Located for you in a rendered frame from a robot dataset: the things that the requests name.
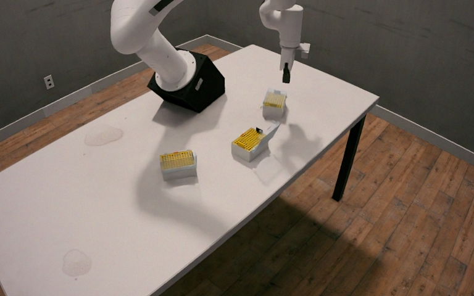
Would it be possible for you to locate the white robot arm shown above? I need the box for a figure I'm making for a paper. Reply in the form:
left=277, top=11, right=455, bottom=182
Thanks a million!
left=110, top=0, right=310, bottom=91

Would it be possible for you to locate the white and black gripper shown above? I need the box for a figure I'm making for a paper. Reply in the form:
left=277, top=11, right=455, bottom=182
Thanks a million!
left=280, top=45, right=297, bottom=83

